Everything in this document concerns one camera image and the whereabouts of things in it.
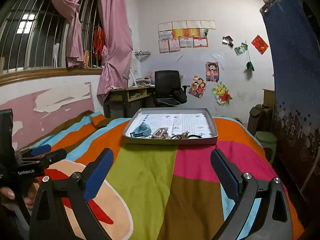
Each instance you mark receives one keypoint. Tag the cartoon family poster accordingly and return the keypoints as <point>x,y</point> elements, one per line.
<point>197,87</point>

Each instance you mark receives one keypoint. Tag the white grid paper sheet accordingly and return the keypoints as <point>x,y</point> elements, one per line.
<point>176,124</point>

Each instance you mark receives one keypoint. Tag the winnie pooh poster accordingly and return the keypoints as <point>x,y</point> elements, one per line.
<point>221,94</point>

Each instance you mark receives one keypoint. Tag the green wall hook ornament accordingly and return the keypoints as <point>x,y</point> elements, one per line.
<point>249,64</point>

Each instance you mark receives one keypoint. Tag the black white photo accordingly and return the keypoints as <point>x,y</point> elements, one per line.
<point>227,40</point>

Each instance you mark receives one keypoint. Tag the pink curtain left panel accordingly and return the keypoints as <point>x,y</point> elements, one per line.
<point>69,9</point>

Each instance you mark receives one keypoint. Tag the grey cardboard tray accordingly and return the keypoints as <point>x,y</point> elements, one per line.
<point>173,110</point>

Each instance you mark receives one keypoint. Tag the wooden desk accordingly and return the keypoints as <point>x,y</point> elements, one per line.
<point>125,97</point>

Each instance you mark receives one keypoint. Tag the pink curtain panel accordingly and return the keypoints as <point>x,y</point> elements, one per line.
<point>117,50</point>
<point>69,9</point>

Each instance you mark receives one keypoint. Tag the black office chair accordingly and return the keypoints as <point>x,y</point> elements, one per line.
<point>169,92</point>

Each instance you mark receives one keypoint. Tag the dark blue hanging curtain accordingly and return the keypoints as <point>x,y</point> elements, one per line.
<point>295,54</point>

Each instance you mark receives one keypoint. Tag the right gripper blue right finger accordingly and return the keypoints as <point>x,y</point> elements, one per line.
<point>228,174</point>

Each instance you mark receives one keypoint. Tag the green stool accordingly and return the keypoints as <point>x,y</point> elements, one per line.
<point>269,143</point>

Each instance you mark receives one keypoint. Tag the colourful striped bedspread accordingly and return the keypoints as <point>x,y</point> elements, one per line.
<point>151,191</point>

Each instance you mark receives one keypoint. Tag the red paper square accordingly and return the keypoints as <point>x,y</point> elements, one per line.
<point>259,44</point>

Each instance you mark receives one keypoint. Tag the window metal bars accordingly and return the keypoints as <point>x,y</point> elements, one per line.
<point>34,34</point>

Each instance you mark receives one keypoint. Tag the green photo on wall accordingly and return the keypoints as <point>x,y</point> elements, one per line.
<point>241,49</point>

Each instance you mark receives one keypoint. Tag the pink curtain right panel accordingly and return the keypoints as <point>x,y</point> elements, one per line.
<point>117,50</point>

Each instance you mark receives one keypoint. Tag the cartoon boy poster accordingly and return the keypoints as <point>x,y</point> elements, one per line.
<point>212,72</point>

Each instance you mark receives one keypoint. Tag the certificates on wall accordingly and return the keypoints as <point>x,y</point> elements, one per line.
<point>176,35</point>

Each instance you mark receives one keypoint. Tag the keyring with yellow bead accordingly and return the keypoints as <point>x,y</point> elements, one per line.
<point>185,135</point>

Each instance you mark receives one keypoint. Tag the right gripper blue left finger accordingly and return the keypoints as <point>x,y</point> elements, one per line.
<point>95,173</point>

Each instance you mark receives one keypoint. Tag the brown bag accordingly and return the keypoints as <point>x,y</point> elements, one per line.
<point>260,119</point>

